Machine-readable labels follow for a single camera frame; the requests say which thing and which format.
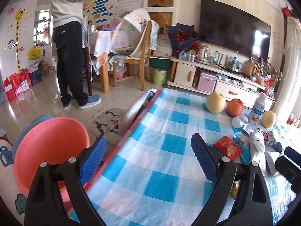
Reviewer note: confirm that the white curtain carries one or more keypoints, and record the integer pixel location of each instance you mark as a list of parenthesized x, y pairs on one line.
[(290, 87)]

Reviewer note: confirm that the person in white sweater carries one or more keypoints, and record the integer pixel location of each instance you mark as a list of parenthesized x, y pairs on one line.
[(67, 36)]

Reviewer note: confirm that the dark blue flower bouquet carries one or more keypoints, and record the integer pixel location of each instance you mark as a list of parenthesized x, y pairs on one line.
[(181, 37)]

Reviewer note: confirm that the white TV cabinet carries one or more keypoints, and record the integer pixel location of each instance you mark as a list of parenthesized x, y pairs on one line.
[(186, 75)]

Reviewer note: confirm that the red gift boxes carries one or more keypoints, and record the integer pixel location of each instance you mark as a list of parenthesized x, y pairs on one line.
[(17, 84)]

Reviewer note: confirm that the red apple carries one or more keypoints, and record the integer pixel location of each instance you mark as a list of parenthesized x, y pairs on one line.
[(234, 107)]

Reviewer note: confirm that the blue snack wrapper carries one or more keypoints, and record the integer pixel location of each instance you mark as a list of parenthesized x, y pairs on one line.
[(242, 140)]

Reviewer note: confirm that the giraffe height chart sticker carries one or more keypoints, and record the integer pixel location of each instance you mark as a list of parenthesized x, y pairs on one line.
[(18, 17)]

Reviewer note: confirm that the blue checkered tablecloth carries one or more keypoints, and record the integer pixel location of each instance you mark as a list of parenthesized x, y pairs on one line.
[(153, 176)]

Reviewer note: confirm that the wooden dining chair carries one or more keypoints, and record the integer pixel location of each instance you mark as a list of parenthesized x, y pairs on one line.
[(134, 56)]

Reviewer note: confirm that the green waste basket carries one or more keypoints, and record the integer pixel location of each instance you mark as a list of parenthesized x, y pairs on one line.
[(159, 76)]

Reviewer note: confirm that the cat pattern floor mat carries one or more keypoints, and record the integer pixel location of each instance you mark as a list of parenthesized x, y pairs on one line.
[(112, 124)]

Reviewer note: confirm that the electric glass kettle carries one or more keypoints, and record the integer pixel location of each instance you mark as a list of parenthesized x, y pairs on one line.
[(204, 54)]

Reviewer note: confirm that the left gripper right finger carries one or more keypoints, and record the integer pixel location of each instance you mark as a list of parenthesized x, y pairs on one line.
[(252, 204)]

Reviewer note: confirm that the white yogurt drink bottle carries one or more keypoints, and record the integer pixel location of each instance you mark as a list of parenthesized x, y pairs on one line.
[(257, 109)]

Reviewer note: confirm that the red snack packet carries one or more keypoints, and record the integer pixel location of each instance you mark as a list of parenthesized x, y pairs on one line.
[(228, 147)]

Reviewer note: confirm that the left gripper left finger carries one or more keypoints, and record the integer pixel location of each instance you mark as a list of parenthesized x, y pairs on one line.
[(45, 204)]

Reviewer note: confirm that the pink storage box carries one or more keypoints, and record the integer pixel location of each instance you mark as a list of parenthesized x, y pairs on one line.
[(207, 82)]

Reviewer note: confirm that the small yellow pear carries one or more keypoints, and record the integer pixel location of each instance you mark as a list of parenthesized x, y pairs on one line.
[(268, 119)]

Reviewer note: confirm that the large yellow pear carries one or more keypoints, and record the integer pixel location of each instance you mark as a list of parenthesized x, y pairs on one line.
[(215, 102)]

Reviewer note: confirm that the black flat screen television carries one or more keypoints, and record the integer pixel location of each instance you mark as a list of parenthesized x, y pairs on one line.
[(235, 29)]

